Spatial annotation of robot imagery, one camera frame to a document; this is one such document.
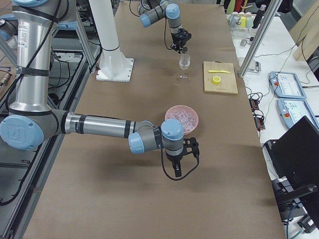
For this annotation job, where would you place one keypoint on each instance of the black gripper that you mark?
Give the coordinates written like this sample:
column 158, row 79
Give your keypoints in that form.
column 178, row 40
column 174, row 161

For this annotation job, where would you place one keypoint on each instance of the small steel jigger cup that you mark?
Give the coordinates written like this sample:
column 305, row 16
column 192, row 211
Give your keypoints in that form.
column 184, row 50

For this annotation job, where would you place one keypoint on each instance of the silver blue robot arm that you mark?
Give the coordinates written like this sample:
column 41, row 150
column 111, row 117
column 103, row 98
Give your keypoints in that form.
column 31, row 120
column 152, row 11

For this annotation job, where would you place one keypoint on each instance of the clear wine glass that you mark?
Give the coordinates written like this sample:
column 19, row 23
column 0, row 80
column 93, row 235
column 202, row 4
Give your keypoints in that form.
column 184, row 63

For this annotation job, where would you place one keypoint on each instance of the pink bowl of ice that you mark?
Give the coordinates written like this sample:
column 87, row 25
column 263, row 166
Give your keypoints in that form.
column 185, row 115

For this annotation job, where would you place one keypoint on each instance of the yellow plastic knife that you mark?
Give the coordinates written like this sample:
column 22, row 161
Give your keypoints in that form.
column 219, row 71

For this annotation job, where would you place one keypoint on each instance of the yellow lemon half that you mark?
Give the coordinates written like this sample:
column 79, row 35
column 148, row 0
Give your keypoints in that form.
column 216, row 79

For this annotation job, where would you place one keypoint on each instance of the bamboo cutting board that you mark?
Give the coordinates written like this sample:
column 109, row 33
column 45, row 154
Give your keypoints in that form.
column 228, row 83

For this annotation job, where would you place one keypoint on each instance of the small steel weight cup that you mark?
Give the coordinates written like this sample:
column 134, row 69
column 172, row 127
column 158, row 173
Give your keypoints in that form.
column 243, row 43

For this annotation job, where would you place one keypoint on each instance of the far blue teach pendant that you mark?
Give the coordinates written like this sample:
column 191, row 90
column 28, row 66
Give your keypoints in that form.
column 286, row 85

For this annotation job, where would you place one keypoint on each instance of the blue teach pendant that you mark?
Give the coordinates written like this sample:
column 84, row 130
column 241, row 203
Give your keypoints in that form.
column 292, row 110
column 286, row 85

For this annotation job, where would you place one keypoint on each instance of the near blue teach pendant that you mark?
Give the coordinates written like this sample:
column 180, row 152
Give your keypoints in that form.
column 292, row 110

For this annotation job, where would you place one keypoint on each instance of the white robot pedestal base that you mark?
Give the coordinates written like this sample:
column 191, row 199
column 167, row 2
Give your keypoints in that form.
column 113, row 65

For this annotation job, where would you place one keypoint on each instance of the aluminium frame post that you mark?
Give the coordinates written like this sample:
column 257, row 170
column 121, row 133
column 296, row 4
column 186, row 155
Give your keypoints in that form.
column 269, row 14

